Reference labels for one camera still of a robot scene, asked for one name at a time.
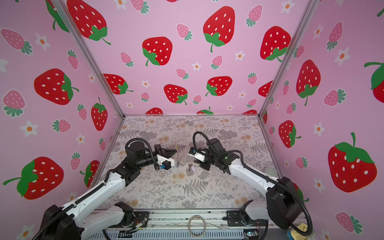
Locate aluminium corner post left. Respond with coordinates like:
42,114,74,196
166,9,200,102
53,0,125,119

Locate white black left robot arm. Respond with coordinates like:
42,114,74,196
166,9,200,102
34,138,178,240

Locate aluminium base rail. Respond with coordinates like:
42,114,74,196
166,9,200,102
90,209,289,240

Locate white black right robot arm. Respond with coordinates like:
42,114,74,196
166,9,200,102
189,139,305,230

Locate aluminium corner post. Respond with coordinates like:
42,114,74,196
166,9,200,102
53,0,125,119
259,0,320,120

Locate white plastic case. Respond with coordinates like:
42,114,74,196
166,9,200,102
264,167,279,178

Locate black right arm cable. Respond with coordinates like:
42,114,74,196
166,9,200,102
192,131,313,237

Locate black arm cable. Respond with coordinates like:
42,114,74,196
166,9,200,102
192,131,313,237
124,137,161,170

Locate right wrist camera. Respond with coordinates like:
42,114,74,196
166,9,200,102
188,147,207,163

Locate coiled beige cable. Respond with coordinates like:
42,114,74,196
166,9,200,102
187,214,207,238

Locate metal keyring with yellow tag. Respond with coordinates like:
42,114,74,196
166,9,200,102
175,144,181,168

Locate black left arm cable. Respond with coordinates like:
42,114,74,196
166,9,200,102
124,137,161,170

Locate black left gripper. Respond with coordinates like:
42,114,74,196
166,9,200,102
136,145,176,171

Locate aluminium corner post right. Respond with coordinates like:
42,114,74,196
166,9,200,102
259,0,320,120

